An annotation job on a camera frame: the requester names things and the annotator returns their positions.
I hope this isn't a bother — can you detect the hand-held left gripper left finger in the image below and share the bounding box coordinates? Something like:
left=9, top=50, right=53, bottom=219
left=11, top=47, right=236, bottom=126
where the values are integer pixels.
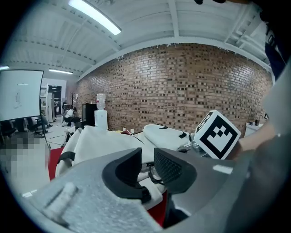
left=21, top=147, right=165, bottom=233

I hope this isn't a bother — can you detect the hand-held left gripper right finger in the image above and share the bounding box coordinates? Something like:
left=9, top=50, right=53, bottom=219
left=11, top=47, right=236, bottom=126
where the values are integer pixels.
left=153, top=147, right=251, bottom=231

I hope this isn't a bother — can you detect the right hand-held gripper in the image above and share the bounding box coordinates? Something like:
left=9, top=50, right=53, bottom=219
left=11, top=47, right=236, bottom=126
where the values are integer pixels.
left=188, top=110, right=242, bottom=160

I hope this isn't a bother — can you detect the black zipper pull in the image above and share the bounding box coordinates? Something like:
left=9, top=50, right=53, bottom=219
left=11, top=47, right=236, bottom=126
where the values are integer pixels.
left=147, top=164, right=165, bottom=185

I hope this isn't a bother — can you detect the person's right forearm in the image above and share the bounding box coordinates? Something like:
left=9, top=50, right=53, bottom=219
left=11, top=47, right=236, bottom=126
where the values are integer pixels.
left=231, top=118, right=281, bottom=161

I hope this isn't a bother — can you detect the white side table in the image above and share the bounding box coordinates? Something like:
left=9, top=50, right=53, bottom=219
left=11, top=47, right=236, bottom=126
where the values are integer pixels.
left=245, top=122, right=266, bottom=138

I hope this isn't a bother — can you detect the red table mat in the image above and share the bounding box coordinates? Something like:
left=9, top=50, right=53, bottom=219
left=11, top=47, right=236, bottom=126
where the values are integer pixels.
left=48, top=147, right=169, bottom=227

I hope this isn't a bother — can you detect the folded white fabric bundle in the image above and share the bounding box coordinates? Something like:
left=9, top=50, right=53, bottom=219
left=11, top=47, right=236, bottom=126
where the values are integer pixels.
left=142, top=124, right=196, bottom=151

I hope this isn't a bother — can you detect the white water dispenser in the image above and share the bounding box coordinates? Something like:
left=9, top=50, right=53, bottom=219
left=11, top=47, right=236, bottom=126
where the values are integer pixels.
left=94, top=93, right=109, bottom=132

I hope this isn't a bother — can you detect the black cabinet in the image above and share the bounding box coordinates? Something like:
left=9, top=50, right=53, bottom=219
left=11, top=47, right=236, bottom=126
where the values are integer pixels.
left=81, top=103, right=98, bottom=127

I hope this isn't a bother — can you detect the wooden coat rack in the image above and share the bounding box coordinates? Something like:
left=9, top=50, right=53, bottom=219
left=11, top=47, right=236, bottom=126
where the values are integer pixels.
left=69, top=91, right=78, bottom=108

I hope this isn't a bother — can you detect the white storage shelf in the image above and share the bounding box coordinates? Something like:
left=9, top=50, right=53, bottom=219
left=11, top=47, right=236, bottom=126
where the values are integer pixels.
left=40, top=83, right=62, bottom=122

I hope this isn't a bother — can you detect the white projector screen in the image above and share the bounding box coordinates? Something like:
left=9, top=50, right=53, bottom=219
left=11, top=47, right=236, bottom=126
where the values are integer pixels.
left=0, top=70, right=45, bottom=122

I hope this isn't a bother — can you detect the long ceiling light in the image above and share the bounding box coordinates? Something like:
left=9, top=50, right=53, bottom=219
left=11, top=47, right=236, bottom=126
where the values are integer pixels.
left=48, top=68, right=74, bottom=75
left=68, top=0, right=122, bottom=36

